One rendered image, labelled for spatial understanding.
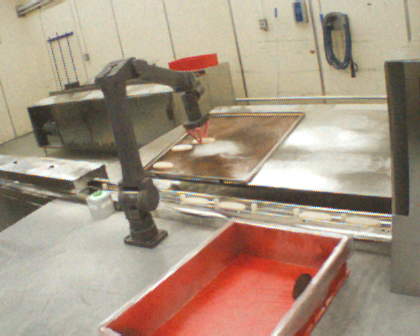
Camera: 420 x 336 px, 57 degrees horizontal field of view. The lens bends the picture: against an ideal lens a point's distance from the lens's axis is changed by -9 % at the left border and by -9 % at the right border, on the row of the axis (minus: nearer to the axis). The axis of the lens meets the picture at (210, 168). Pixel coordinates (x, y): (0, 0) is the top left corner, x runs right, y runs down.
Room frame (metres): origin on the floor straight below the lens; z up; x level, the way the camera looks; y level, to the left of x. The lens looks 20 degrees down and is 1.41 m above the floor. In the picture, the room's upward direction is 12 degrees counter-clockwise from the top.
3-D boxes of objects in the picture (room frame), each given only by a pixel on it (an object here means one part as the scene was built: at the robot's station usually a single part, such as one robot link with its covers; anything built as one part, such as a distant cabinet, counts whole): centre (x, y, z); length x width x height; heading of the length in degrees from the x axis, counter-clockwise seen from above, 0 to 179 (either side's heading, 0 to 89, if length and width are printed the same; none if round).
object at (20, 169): (2.03, 0.97, 0.89); 1.25 x 0.18 x 0.09; 50
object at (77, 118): (5.49, 0.97, 0.51); 3.00 x 1.26 x 1.03; 50
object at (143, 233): (1.14, 0.23, 0.86); 0.12 x 0.09 x 0.08; 56
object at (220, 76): (5.15, -0.06, 0.44); 0.70 x 0.55 x 0.87; 50
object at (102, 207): (1.40, 0.41, 0.84); 0.08 x 0.08 x 0.11; 50
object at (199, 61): (5.15, -0.06, 0.94); 0.51 x 0.36 x 0.13; 54
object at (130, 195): (1.16, 0.23, 0.94); 0.09 x 0.05 x 0.10; 154
